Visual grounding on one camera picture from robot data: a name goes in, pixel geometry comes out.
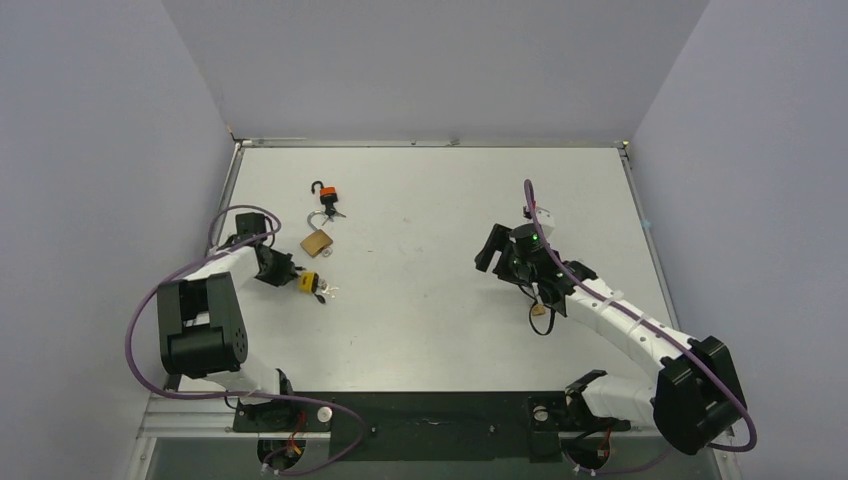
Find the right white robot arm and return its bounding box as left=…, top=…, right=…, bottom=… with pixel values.
left=474, top=224, right=756, bottom=455

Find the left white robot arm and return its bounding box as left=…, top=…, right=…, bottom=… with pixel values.
left=156, top=210, right=300, bottom=430

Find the orange padlock with key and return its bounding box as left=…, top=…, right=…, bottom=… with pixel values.
left=310, top=180, right=345, bottom=220

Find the yellow padlock with keys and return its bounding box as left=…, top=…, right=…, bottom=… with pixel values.
left=297, top=270, right=339, bottom=305

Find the large brass padlock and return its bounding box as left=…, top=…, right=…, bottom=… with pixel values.
left=300, top=210, right=333, bottom=258

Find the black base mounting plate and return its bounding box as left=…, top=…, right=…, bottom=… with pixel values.
left=232, top=391, right=631, bottom=467

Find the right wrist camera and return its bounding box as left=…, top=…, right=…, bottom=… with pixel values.
left=522, top=204, right=556, bottom=238

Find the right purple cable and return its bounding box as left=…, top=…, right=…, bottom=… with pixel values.
left=523, top=179, right=759, bottom=478

